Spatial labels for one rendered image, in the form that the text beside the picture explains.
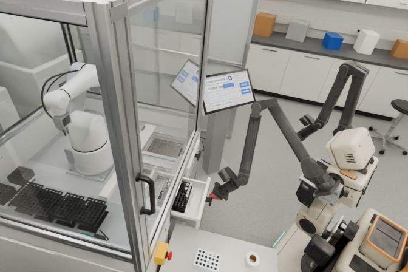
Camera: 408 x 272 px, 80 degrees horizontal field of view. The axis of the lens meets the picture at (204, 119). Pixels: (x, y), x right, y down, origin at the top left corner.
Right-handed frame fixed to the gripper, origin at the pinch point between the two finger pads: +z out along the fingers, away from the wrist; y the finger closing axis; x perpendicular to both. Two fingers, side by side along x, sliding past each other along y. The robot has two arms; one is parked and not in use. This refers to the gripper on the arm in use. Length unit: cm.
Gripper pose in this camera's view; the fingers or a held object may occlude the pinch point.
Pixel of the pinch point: (210, 196)
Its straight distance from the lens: 147.7
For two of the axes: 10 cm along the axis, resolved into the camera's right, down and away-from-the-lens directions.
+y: -7.3, -6.4, -2.5
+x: -2.2, 5.6, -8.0
